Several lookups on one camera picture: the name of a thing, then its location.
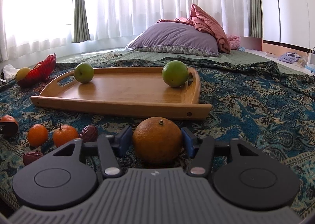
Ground red jujube date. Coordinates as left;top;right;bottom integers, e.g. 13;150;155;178
79;125;98;143
22;151;44;166

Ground large brownish orange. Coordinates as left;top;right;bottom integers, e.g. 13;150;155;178
132;117;183;163

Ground small tangerine with stem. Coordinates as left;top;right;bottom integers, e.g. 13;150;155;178
52;125;80;147

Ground small green apple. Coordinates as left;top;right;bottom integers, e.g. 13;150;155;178
74;63;94;83

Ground large green apple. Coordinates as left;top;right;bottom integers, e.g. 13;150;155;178
162;61;189;88

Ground wooden serving tray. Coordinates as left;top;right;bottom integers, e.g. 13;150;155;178
31;67;212;119

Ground blue paisley blanket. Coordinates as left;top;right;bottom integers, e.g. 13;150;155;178
1;58;314;218

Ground green quilted bedspread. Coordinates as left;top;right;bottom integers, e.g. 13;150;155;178
56;47;308;74

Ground red glass fruit bowl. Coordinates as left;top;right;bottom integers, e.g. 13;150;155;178
17;53;57;88

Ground purple pillow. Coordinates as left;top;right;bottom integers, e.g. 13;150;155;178
127;22;219;57

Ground yellow lemon in bowl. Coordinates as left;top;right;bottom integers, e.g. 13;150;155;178
16;67;31;81

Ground green striped curtain left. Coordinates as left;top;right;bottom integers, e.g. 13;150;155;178
71;0;90;43

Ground green striped curtain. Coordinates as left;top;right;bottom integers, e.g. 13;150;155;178
249;0;263;38
71;0;90;43

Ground white plastic bag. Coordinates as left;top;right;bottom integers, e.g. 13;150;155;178
1;64;19;83

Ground blue cloth on floor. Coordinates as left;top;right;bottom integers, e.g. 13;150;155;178
278;52;301;64

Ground pink crumpled duvet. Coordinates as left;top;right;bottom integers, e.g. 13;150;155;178
157;4;241;53

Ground white charger box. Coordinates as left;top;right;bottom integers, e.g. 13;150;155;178
305;47;315;75

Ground green striped curtain right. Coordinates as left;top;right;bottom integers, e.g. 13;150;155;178
249;0;263;38

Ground wooden bed frame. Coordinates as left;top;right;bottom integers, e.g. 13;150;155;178
240;37;310;57

